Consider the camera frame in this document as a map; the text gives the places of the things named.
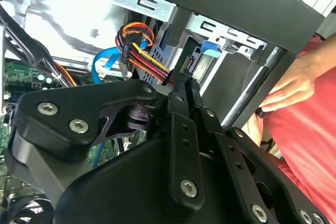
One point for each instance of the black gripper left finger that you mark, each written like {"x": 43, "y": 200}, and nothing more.
{"x": 65, "y": 103}

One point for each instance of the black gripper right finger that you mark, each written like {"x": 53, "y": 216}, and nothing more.
{"x": 249, "y": 171}

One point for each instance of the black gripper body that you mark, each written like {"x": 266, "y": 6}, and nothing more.
{"x": 126, "y": 187}

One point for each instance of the person's right hand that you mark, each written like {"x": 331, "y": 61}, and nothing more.
{"x": 256, "y": 129}

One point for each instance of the person's left hand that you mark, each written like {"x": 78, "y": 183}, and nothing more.
{"x": 291, "y": 90}

